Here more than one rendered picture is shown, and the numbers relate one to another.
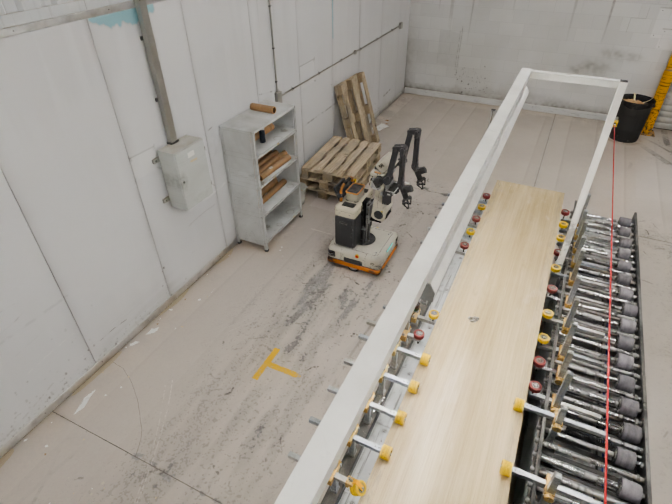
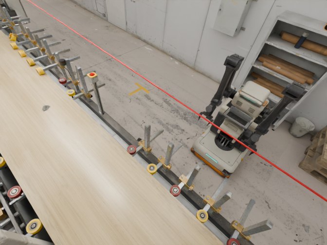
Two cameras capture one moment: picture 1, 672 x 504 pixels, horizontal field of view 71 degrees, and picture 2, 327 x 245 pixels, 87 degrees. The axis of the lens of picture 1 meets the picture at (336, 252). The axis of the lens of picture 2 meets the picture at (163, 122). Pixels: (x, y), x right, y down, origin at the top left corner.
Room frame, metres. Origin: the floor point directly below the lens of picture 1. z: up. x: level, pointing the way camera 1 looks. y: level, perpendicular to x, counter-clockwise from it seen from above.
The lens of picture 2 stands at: (3.86, -1.90, 2.21)
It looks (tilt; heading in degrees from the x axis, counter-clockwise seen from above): 50 degrees down; 100
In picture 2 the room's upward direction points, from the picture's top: 8 degrees clockwise
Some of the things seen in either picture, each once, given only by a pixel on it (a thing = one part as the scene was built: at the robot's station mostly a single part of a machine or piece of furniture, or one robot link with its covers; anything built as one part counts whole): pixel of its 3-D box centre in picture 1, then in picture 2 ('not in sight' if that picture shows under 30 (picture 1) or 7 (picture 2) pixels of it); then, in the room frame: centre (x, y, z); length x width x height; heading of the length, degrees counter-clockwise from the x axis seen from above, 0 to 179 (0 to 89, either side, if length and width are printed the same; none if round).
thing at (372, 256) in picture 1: (363, 246); (221, 146); (4.49, -0.33, 0.16); 0.67 x 0.64 x 0.25; 64
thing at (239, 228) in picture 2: not in sight; (240, 230); (4.47, -1.51, 0.81); 0.14 x 0.06 x 0.05; 154
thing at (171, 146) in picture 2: not in sight; (167, 159); (3.82, -1.19, 0.91); 0.04 x 0.04 x 0.48; 64
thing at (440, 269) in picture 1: (486, 156); not in sight; (2.34, -0.83, 2.34); 2.40 x 0.12 x 0.08; 154
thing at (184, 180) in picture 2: not in sight; (186, 183); (4.03, -1.29, 0.81); 0.14 x 0.06 x 0.05; 154
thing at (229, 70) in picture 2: (402, 167); (224, 83); (4.09, -0.65, 1.40); 0.11 x 0.06 x 0.43; 154
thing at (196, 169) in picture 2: not in sight; (190, 180); (4.05, -1.30, 0.89); 0.04 x 0.04 x 0.48; 64
